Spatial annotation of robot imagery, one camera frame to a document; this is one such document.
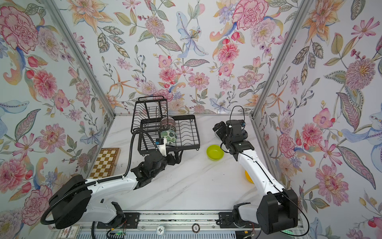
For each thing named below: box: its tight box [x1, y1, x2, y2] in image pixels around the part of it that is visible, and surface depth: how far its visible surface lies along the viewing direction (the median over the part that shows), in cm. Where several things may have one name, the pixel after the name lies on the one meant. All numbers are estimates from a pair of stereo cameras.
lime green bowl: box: [206, 144, 225, 162], surface depth 99 cm
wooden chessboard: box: [89, 147, 121, 179], surface depth 94 cm
